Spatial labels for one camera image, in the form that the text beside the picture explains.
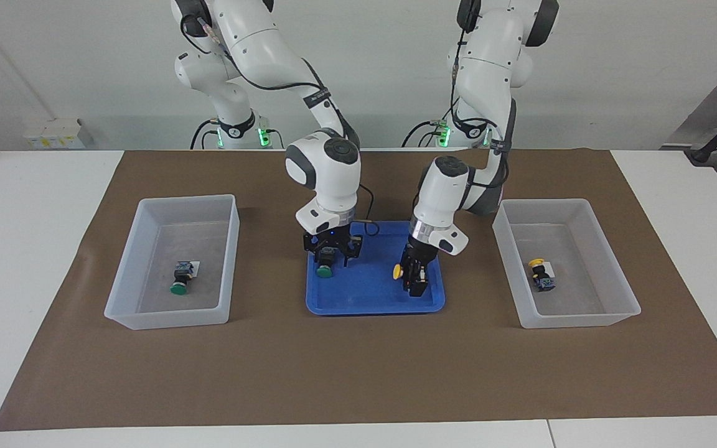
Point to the translucent white plastic box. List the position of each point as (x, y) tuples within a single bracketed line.
[(582, 311), (165, 317)]

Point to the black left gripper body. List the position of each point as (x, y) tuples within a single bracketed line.
[(421, 254)]

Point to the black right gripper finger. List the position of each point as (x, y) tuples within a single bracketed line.
[(352, 252), (310, 246)]

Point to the blue plastic tray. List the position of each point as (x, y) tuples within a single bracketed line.
[(371, 292)]

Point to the yellow push button switch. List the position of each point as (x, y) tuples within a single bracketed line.
[(398, 271), (543, 281)]

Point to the green push button switch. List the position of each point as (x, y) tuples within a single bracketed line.
[(182, 272), (325, 270)]

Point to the brown table mat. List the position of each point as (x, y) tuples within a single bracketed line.
[(358, 373)]

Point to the white paper label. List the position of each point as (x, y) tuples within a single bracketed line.
[(196, 269), (550, 267)]

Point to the white cartons with yellow labels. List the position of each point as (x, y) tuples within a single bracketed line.
[(53, 134)]

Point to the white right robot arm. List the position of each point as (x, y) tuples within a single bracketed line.
[(259, 43)]

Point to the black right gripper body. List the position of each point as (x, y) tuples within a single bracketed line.
[(332, 239)]

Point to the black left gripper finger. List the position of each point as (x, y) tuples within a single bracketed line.
[(408, 277), (423, 283)]

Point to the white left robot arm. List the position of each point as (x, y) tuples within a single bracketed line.
[(445, 186)]

